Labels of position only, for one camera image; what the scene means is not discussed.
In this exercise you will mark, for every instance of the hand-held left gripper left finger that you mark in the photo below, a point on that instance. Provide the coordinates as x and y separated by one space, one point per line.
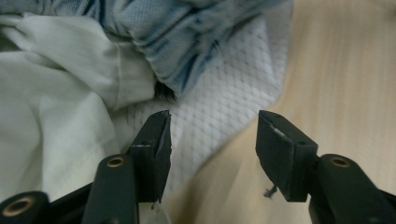
149 161

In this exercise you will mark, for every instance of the light blue garment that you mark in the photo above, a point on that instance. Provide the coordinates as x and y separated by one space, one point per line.
174 46

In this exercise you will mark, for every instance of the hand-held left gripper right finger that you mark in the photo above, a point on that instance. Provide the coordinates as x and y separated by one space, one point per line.
286 155

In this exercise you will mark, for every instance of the white cloth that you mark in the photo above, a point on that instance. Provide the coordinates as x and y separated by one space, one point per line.
224 102
62 99

